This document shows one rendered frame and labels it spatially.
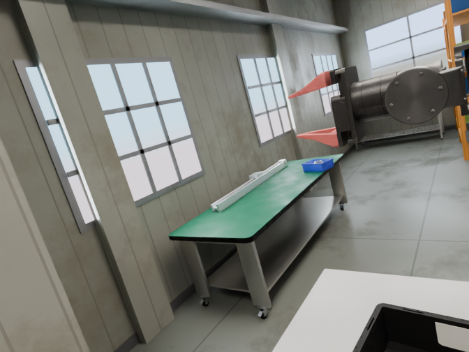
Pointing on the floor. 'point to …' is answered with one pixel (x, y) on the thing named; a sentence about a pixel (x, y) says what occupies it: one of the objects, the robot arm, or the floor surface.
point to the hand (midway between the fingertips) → (298, 116)
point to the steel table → (408, 131)
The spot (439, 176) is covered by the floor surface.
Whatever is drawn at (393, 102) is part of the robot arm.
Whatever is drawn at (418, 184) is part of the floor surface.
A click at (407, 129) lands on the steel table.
